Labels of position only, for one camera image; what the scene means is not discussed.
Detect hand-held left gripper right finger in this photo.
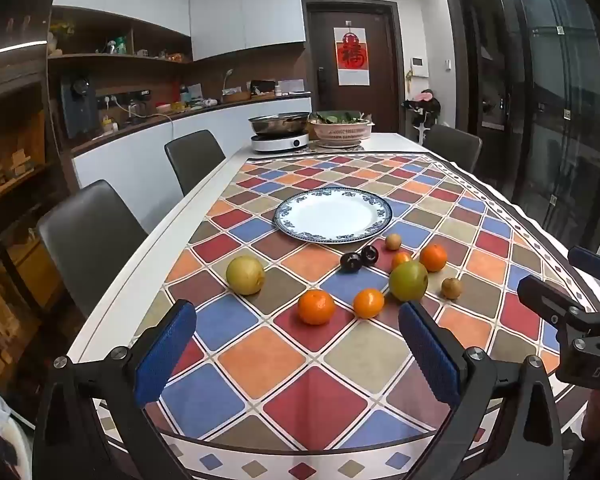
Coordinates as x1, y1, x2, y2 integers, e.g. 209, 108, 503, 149
397, 301, 566, 480

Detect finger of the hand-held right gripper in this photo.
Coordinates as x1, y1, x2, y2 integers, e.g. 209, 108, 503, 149
567, 246, 600, 282
517, 275, 588, 322

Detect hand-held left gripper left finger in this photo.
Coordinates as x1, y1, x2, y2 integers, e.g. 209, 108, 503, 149
32, 299, 201, 480

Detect green apple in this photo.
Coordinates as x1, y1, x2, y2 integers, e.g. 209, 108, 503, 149
389, 261, 429, 302

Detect medium orange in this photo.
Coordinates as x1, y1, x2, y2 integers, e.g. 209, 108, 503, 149
353, 288, 385, 319

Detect round orange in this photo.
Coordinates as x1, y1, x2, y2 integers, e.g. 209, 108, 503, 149
419, 243, 448, 273

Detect yellow pear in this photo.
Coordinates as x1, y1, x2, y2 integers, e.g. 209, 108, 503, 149
226, 256, 266, 296

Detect large orange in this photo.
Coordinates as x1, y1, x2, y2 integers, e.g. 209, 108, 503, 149
297, 289, 336, 326

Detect blue rimmed white plate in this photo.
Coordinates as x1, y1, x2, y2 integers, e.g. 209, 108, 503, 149
273, 187, 394, 245

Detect colourful checked tablecloth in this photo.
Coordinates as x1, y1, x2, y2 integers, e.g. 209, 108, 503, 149
95, 151, 600, 480

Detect grey dining chair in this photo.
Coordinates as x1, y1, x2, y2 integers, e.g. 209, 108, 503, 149
36, 180, 148, 318
422, 125, 483, 173
164, 130, 227, 197

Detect dark glass doors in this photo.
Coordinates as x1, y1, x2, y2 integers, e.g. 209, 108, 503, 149
445, 0, 600, 261

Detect white lower cabinets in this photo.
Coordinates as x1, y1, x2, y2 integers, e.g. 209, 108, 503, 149
72, 97, 313, 233

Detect white cabinets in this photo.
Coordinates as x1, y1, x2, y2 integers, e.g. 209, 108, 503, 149
52, 0, 306, 61
72, 97, 313, 233

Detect white high chair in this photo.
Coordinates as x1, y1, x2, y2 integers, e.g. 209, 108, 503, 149
412, 112, 438, 145

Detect stuffed monkey toy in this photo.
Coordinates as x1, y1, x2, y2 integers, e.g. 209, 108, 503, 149
402, 89, 442, 126

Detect pink colander basket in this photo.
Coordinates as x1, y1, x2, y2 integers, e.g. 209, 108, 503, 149
308, 120, 376, 147

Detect white induction cooker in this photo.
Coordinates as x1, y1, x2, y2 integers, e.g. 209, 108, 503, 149
250, 132, 311, 153

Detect wooden shelf unit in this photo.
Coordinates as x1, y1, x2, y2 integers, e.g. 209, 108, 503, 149
0, 10, 76, 411

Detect green leafy vegetables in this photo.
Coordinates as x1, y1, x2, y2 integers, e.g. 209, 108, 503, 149
312, 110, 373, 125

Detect steel pan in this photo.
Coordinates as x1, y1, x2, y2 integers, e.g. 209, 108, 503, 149
248, 112, 312, 136

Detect dark brown door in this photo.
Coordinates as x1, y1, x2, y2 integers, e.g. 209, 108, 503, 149
302, 0, 403, 133

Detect white upper cabinets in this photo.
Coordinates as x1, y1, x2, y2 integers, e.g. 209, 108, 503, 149
52, 0, 306, 61

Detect red and white wall poster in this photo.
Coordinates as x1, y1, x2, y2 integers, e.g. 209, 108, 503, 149
334, 27, 371, 86

